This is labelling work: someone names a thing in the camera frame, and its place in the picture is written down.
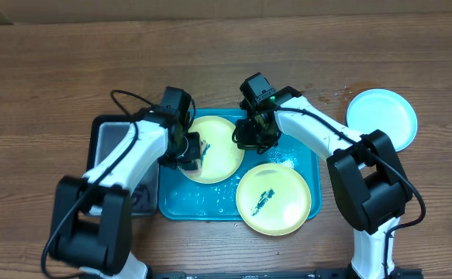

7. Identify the yellow-green plate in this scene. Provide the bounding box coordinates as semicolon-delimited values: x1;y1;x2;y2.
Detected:
180;115;245;184
236;163;312;236

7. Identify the light blue plate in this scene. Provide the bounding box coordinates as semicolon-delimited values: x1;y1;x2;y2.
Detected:
346;88;418;152

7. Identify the pink green scrub sponge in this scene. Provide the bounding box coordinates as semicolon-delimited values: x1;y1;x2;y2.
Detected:
181;158;202;172

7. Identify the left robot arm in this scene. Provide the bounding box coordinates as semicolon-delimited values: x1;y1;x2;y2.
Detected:
40;87;203;279

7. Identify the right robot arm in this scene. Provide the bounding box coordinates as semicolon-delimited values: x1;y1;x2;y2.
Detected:
233;73;413;278

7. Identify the teal plastic tray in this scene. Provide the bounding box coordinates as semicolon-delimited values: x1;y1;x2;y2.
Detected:
157;108;323;222

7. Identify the black water basin tray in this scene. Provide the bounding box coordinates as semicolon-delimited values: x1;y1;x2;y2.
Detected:
86;115;159;217

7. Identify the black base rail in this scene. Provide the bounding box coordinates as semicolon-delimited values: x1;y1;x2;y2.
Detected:
147;267;424;279

